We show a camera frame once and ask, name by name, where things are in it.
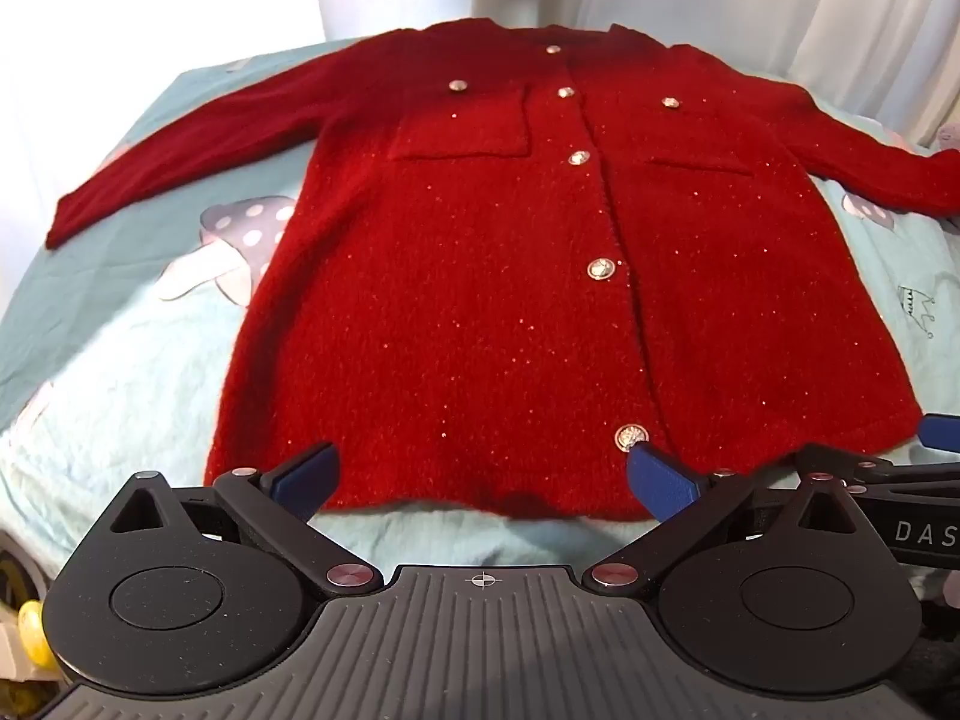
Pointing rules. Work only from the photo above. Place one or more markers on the red knit cardigan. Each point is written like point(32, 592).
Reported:
point(465, 300)

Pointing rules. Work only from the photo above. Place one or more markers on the white curtain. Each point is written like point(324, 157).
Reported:
point(750, 0)

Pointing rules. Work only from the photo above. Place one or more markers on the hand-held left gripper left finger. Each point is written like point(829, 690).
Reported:
point(306, 477)

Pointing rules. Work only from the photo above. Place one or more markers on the yellow round object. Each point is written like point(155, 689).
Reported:
point(34, 634)

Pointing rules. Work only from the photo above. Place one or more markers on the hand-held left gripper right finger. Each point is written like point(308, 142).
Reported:
point(661, 486)

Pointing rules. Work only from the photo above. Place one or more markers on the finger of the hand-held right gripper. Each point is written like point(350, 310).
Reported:
point(862, 466)
point(941, 435)

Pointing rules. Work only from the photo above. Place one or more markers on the teal mushroom print bed sheet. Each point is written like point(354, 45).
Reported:
point(112, 360)

